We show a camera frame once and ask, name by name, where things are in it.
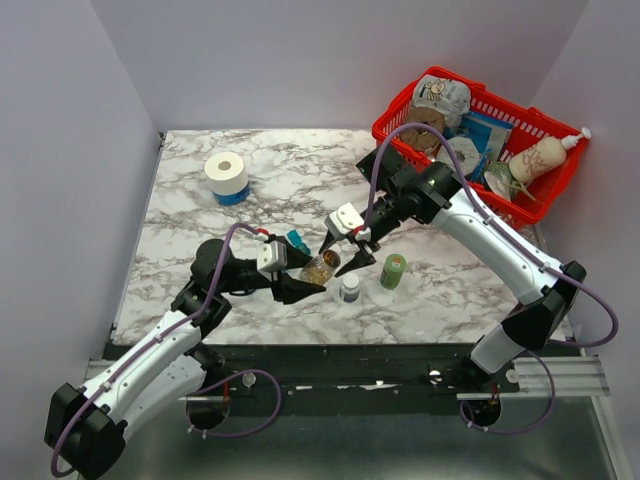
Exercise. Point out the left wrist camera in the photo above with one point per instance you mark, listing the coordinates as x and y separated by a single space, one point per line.
271 258

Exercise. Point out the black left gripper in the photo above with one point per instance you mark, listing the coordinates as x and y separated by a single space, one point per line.
287 289

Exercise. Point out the green white plant item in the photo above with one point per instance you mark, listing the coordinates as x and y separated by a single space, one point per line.
500 181

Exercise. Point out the aluminium extrusion frame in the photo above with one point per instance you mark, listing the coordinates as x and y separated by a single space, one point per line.
573 377

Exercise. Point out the green bottle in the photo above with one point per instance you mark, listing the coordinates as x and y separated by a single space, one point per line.
393 269

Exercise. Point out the grey cartoon printed pouch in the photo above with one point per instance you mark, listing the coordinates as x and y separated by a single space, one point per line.
449 97

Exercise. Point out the cream pump lotion bottle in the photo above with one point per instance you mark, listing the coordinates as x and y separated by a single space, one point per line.
547 154

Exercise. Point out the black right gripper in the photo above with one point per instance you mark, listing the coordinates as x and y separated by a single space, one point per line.
359 260

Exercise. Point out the teal weekly pill organizer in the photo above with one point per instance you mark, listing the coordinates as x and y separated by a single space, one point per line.
297 242

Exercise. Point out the white tape roll blue base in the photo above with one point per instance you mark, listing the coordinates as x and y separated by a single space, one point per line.
227 178

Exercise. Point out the clear jar of yellow pills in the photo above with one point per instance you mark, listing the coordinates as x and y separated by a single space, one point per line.
321 268

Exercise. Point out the grey paper roll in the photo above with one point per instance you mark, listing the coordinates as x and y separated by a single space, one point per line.
467 154

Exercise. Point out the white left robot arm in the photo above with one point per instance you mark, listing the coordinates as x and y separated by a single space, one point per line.
88 426

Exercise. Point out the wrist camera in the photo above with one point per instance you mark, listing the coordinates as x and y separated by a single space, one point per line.
271 258
343 221

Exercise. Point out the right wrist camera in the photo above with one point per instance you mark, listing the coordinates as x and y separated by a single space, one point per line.
343 221

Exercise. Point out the blue packet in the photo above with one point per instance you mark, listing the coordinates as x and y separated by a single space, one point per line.
487 133

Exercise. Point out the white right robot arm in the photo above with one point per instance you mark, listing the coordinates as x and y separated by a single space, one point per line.
435 196

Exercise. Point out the red plastic basket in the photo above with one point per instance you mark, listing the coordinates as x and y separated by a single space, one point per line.
530 125

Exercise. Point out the white bottle dark label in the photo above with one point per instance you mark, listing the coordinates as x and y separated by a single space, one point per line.
350 287

